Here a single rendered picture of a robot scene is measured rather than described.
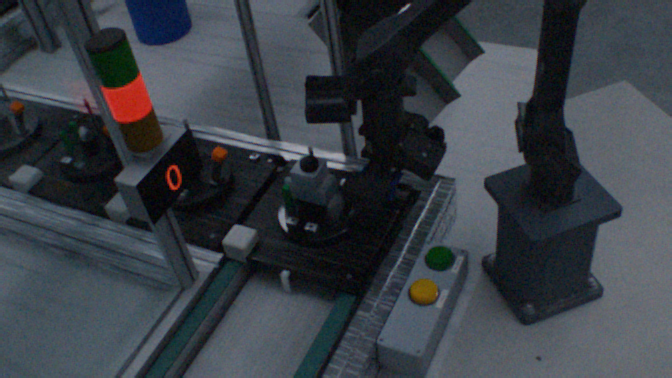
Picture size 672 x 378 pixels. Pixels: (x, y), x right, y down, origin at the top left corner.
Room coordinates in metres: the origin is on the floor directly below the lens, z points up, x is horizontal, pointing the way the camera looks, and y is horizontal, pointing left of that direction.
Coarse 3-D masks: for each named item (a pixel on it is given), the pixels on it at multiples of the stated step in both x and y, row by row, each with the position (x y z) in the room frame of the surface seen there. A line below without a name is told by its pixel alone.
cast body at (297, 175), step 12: (312, 156) 0.84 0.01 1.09; (300, 168) 0.83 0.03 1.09; (312, 168) 0.82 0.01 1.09; (324, 168) 0.83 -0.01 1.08; (288, 180) 0.86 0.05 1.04; (300, 180) 0.82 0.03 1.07; (312, 180) 0.81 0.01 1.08; (324, 180) 0.83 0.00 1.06; (336, 180) 0.83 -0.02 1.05; (300, 192) 0.82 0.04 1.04; (312, 192) 0.81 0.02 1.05; (324, 192) 0.80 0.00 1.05; (324, 204) 0.80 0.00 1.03
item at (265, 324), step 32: (384, 256) 0.76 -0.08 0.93; (192, 288) 0.74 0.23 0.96; (224, 288) 0.74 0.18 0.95; (256, 288) 0.75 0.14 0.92; (320, 288) 0.73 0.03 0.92; (160, 320) 0.69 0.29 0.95; (192, 320) 0.69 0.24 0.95; (224, 320) 0.70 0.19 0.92; (256, 320) 0.69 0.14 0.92; (288, 320) 0.68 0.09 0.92; (320, 320) 0.66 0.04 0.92; (160, 352) 0.64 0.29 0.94; (192, 352) 0.65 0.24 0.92; (224, 352) 0.64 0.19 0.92; (256, 352) 0.63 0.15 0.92; (288, 352) 0.62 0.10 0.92; (320, 352) 0.59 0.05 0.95
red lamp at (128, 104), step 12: (132, 84) 0.72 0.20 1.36; (144, 84) 0.74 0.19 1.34; (108, 96) 0.72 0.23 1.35; (120, 96) 0.72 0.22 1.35; (132, 96) 0.72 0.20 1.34; (144, 96) 0.73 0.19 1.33; (120, 108) 0.72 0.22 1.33; (132, 108) 0.72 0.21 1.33; (144, 108) 0.73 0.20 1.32; (120, 120) 0.72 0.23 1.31; (132, 120) 0.72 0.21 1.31
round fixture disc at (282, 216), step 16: (336, 192) 0.87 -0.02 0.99; (304, 208) 0.84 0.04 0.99; (336, 208) 0.83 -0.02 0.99; (304, 224) 0.80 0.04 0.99; (320, 224) 0.80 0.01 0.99; (336, 224) 0.79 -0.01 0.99; (352, 224) 0.79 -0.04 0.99; (304, 240) 0.77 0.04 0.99; (320, 240) 0.77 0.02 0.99; (336, 240) 0.77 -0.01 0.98
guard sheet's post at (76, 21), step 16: (64, 0) 0.74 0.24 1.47; (80, 0) 0.75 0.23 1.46; (80, 16) 0.75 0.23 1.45; (80, 32) 0.74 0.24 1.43; (96, 32) 0.76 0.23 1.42; (80, 48) 0.74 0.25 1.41; (96, 80) 0.74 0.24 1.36; (128, 160) 0.75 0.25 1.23; (160, 224) 0.74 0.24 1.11; (176, 224) 0.76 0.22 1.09; (176, 240) 0.76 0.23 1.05; (176, 256) 0.74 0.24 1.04; (176, 272) 0.76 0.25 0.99; (192, 272) 0.75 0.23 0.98
